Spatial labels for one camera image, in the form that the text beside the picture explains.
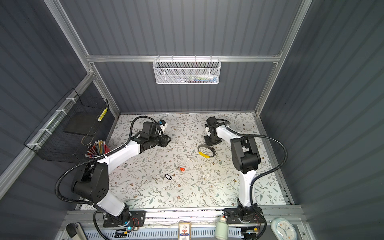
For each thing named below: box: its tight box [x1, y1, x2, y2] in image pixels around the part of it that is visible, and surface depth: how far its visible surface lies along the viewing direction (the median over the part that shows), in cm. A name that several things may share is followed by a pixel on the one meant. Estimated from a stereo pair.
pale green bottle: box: [215, 217, 229, 240], surface depth 65 cm
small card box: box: [178, 222, 192, 240], surface depth 71 cm
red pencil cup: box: [87, 144, 111, 158], surface depth 86 cm
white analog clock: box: [270, 217, 298, 240], surface depth 70 cm
